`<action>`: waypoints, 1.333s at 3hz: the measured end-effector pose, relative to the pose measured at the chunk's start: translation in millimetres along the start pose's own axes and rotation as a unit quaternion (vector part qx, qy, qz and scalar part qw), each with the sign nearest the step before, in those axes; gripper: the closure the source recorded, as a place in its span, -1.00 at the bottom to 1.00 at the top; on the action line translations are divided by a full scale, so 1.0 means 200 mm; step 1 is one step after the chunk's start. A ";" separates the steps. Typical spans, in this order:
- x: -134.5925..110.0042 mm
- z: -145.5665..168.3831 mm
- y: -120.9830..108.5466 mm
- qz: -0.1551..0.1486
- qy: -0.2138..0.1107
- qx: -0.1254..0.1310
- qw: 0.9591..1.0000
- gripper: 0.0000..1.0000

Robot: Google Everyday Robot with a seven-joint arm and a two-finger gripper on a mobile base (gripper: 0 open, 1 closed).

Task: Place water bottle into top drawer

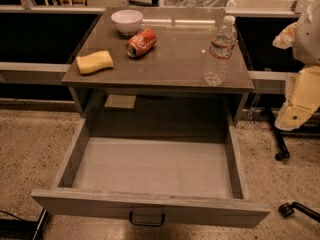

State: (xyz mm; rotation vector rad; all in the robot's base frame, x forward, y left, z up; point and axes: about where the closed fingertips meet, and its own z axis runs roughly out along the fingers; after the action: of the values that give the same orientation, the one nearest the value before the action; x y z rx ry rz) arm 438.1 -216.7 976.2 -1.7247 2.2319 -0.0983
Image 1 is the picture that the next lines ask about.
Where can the grey cabinet with top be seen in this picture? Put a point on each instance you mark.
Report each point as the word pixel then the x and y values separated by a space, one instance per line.
pixel 176 63

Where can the black caster leg lower right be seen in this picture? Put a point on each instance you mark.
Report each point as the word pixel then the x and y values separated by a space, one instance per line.
pixel 288 209

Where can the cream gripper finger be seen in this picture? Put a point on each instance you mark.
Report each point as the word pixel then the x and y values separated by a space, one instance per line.
pixel 302 98
pixel 286 37

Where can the open grey top drawer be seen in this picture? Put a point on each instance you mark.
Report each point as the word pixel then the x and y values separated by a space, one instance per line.
pixel 196 181

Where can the yellow sponge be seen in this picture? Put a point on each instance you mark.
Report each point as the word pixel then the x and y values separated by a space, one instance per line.
pixel 94 62

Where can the black drawer handle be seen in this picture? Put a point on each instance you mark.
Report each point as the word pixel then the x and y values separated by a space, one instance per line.
pixel 146 220

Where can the white ceramic bowl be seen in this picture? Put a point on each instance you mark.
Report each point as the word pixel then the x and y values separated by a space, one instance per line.
pixel 128 21

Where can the clear plastic water bottle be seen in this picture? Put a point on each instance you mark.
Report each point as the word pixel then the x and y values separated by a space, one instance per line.
pixel 219 52

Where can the black base lower left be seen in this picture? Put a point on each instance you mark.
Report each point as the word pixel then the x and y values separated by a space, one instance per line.
pixel 16 228

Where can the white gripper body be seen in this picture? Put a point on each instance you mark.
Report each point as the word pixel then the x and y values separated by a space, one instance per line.
pixel 308 40

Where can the red soda can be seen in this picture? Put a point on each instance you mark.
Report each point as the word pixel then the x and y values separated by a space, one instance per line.
pixel 141 43

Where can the black caster leg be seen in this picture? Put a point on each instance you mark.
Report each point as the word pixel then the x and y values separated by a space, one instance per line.
pixel 283 153
pixel 288 209

